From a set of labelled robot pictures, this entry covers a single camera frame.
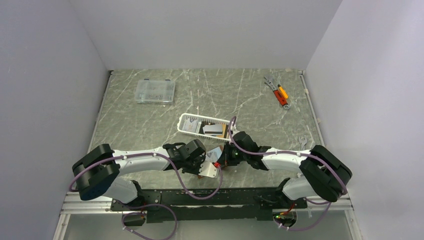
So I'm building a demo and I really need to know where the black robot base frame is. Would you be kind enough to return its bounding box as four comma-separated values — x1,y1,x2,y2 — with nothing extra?
131,187,308,223

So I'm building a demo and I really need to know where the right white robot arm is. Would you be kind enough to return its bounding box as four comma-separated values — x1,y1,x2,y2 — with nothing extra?
217,131,353,208

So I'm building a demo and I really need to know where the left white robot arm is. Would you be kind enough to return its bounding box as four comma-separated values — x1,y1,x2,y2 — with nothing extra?
71,139,206,210

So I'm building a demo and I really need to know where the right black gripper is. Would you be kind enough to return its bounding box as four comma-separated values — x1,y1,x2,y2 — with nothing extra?
218,141,249,166

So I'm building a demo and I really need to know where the white plastic basket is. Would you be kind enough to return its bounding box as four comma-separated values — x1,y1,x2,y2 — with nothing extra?
177,113,237,141

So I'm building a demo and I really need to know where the silver open-end wrench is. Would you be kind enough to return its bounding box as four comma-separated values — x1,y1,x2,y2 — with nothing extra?
298,136,308,151

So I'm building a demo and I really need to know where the silver VIP card in basket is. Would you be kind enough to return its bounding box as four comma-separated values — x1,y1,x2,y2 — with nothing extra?
182,118,199,133

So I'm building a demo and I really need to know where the red adjustable wrench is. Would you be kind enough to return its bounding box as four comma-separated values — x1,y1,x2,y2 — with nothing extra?
273,90,290,110

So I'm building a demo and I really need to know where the gold credit card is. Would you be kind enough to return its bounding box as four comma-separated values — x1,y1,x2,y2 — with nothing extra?
216,124,229,139

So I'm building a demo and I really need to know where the clear plastic organizer box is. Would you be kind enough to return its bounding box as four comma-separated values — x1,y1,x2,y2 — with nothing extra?
134,78,176,105

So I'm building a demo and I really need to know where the yellow handled screwdriver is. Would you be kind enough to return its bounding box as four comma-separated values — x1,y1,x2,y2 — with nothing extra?
277,84,289,100

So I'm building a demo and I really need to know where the silver vip card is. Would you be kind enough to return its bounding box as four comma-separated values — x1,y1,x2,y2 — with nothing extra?
182,118,199,133
205,146,223,163

